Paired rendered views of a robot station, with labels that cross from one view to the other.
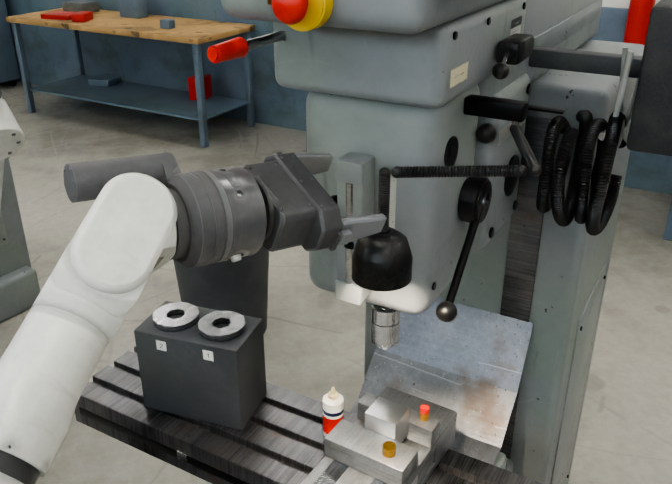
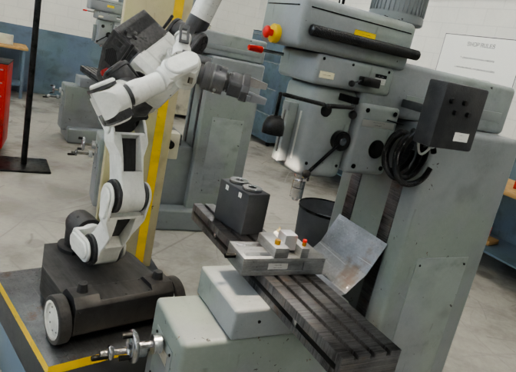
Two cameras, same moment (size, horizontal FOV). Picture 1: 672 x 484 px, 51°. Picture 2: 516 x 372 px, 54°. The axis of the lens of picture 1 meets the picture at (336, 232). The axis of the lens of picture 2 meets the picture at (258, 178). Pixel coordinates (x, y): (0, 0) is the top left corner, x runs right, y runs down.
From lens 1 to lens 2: 1.10 m
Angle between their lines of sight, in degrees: 30
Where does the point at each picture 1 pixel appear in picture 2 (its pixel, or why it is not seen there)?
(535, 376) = (382, 275)
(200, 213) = (206, 69)
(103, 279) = (170, 67)
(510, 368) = (368, 262)
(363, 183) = (289, 110)
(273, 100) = not seen: hidden behind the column
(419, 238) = (302, 138)
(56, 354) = (152, 78)
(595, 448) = not seen: outside the picture
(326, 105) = (292, 83)
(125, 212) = (184, 58)
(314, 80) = (286, 70)
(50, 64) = not seen: hidden behind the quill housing
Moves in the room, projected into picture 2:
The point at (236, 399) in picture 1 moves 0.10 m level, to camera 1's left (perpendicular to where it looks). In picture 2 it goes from (243, 218) to (224, 210)
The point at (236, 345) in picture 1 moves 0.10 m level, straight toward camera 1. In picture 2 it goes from (251, 194) to (241, 198)
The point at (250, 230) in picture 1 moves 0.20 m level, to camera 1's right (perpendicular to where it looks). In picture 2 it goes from (219, 81) to (272, 95)
